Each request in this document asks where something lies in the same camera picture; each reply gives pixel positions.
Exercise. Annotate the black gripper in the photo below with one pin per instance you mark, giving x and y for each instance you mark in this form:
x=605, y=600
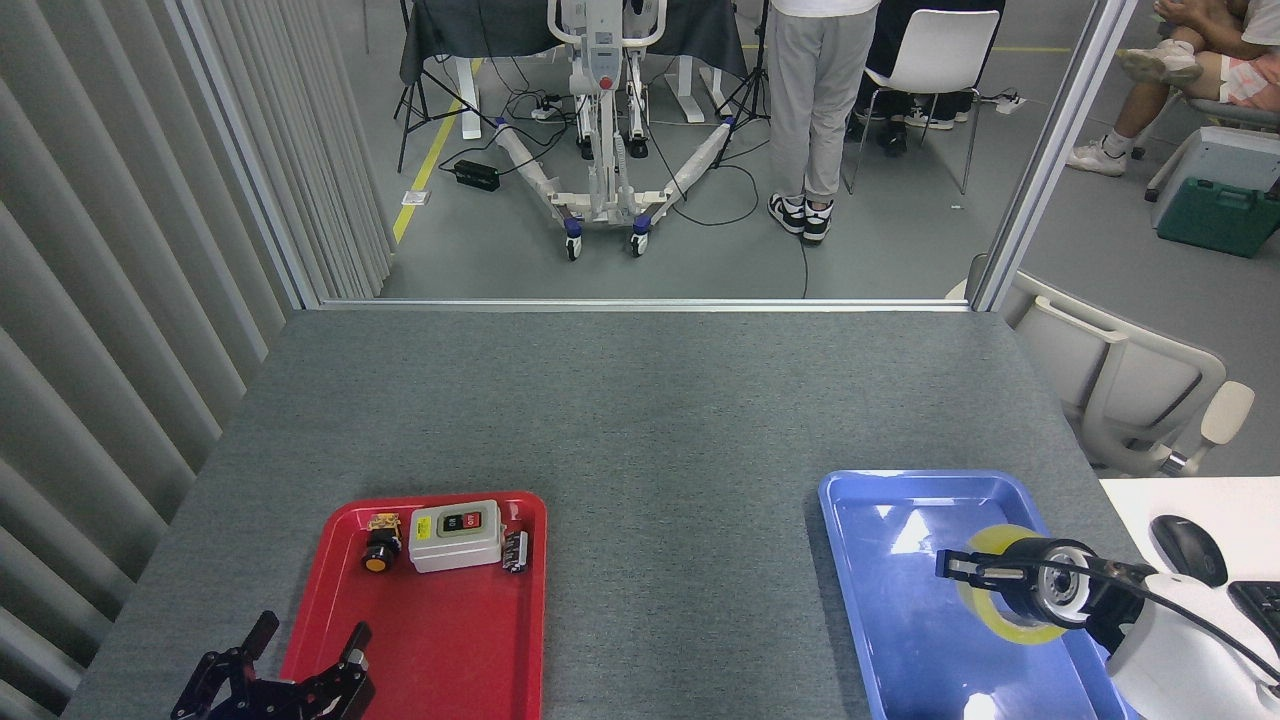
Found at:
x=1018, y=590
x=275, y=702

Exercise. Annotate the yellow tape roll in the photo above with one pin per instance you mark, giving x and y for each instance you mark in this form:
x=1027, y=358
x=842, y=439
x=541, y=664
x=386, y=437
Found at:
x=985, y=610

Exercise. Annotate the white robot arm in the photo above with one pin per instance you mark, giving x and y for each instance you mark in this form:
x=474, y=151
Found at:
x=1180, y=640

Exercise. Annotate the blue plastic tray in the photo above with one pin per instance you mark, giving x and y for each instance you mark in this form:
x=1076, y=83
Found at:
x=900, y=620

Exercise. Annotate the black orange push button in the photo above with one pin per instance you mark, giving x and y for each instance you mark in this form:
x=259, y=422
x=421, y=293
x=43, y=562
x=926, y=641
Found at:
x=380, y=550

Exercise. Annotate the red plastic tray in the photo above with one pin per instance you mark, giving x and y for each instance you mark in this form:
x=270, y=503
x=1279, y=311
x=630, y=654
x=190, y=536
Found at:
x=440, y=620

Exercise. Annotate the black computer mouse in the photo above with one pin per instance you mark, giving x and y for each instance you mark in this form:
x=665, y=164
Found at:
x=1188, y=545

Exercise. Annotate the grey white office chair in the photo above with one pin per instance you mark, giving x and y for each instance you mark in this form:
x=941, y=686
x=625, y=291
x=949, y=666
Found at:
x=1110, y=370

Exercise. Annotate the white side table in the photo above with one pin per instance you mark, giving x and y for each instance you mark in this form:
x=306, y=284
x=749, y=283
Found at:
x=1250, y=520

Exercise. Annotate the black keyboard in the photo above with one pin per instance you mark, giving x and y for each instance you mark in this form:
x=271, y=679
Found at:
x=1262, y=605

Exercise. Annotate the green plastic case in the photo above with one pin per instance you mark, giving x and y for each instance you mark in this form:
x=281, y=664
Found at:
x=1215, y=220

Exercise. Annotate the grey vertical blind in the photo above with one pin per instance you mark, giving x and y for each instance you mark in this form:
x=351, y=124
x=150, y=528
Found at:
x=120, y=250

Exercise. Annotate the white power strip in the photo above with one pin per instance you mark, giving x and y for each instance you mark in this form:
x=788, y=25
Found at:
x=1010, y=103
x=545, y=112

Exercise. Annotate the grey white box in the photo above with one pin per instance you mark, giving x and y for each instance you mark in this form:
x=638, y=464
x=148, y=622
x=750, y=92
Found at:
x=1230, y=155

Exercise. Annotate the black tripod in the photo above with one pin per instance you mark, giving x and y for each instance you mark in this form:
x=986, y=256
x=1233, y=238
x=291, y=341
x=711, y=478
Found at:
x=412, y=95
x=745, y=100

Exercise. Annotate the black power adapter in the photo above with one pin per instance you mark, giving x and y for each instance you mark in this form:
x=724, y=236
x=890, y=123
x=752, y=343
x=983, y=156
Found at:
x=476, y=176

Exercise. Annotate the seated person in black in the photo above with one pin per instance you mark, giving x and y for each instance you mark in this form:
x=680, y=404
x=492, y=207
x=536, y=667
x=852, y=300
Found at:
x=915, y=20

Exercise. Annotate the white wheeled stand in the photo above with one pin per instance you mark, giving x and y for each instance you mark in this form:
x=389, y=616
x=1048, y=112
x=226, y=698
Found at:
x=603, y=100

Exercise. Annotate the table with black cloth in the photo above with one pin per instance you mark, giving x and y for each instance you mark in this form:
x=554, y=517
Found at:
x=500, y=25

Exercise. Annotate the white two-button switch box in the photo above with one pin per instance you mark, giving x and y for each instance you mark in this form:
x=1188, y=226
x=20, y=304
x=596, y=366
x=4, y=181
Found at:
x=455, y=545

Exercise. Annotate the silver frame rail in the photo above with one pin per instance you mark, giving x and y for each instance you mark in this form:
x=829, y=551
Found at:
x=640, y=304

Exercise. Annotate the silver frame post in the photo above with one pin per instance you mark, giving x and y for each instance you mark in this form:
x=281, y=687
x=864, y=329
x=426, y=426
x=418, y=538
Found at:
x=1060, y=140
x=245, y=150

